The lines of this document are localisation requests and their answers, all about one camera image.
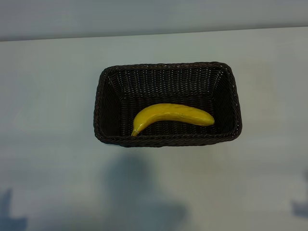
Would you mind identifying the yellow banana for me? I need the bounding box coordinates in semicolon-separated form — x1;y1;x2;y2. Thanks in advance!
130;103;216;137

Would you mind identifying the dark brown wicker basket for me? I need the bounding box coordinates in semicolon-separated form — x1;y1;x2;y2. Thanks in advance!
93;61;243;148

